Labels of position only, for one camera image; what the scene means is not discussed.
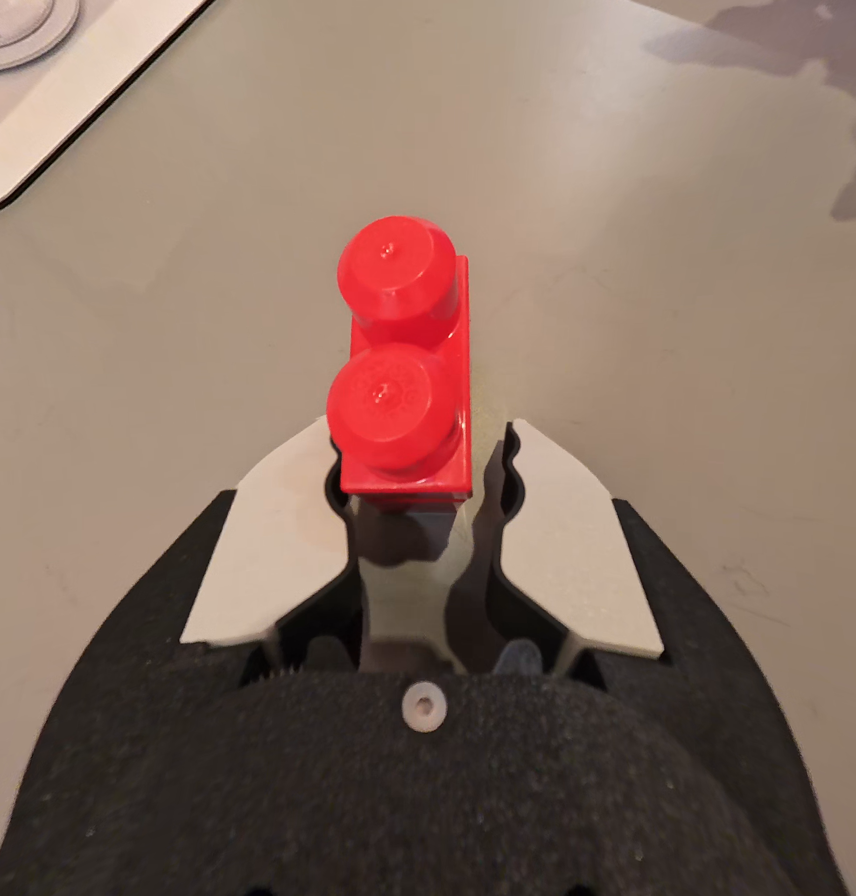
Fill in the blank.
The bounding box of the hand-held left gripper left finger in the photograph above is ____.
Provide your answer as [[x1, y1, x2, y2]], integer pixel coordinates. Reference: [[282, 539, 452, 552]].
[[179, 415, 353, 651]]

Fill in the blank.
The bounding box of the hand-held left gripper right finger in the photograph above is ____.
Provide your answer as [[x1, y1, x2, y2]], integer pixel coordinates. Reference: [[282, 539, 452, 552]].
[[493, 419, 665, 672]]

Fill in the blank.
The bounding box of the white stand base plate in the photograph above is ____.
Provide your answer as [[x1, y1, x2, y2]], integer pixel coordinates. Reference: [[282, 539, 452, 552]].
[[0, 0, 217, 215]]

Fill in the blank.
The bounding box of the red two-stud toy block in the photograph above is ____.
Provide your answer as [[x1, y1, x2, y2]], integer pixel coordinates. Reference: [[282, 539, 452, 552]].
[[326, 215, 475, 502]]

